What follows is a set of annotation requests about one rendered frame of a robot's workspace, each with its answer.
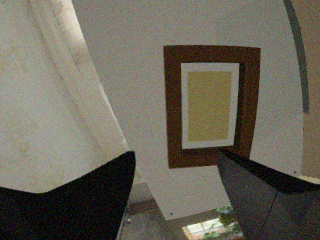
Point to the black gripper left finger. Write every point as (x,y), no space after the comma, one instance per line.
(88,208)

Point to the brown picture frame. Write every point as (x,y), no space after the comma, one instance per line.
(210,101)

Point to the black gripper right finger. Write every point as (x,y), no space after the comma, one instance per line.
(269,205)

